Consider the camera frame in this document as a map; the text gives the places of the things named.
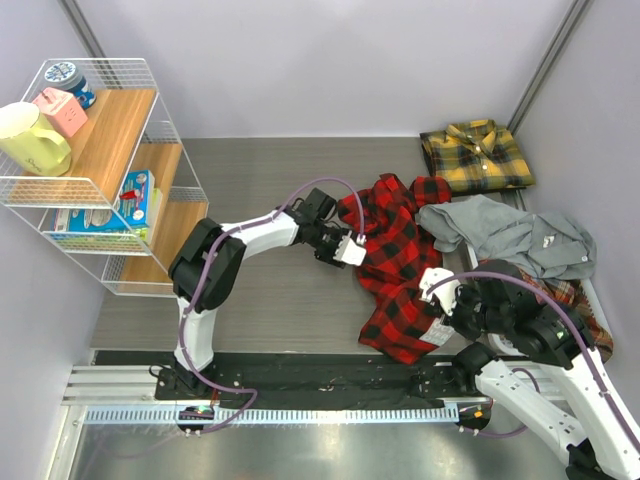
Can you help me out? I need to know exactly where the yellow plaid folded shirt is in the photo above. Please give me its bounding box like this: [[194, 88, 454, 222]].
[[419, 119, 535, 195]]

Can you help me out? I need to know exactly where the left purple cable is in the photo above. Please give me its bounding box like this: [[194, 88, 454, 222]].
[[177, 177, 369, 434]]

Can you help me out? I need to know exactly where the blue product box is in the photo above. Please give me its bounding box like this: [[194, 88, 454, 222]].
[[52, 169, 155, 234]]

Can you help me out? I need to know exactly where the pink cube box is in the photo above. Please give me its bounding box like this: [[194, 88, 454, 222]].
[[32, 87, 88, 139]]

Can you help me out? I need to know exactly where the white wire shelf rack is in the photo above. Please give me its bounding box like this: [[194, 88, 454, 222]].
[[1, 58, 209, 297]]

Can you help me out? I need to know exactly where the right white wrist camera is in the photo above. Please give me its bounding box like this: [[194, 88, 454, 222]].
[[419, 268, 461, 317]]

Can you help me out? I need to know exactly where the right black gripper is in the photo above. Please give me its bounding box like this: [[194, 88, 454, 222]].
[[433, 281, 509, 341]]

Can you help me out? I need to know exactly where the white laundry basket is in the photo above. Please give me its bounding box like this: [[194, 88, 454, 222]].
[[459, 239, 609, 361]]

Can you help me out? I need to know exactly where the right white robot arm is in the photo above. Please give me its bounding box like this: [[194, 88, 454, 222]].
[[424, 261, 639, 479]]

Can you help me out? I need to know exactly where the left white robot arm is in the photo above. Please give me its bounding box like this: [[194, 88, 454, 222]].
[[160, 188, 366, 399]]

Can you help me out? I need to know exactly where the red black plaid shirt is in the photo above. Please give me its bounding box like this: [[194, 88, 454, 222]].
[[337, 173, 452, 364]]

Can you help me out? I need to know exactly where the orange plaid shirt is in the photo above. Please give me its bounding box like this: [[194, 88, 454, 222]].
[[517, 267, 614, 364]]

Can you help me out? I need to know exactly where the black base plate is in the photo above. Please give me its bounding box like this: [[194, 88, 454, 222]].
[[149, 353, 483, 411]]

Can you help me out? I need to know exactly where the blue round tin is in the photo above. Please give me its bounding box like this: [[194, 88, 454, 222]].
[[43, 61, 96, 109]]

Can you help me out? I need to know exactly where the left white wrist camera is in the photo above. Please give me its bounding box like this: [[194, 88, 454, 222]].
[[333, 234, 367, 266]]

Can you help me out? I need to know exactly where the yellow mug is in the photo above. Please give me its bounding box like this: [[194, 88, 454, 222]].
[[1, 102, 71, 177]]

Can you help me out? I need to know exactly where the grey long sleeve shirt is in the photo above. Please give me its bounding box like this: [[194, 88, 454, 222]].
[[415, 195, 597, 281]]

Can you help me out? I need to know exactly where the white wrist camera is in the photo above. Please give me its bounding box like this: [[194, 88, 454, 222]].
[[333, 234, 367, 266], [419, 268, 461, 317]]

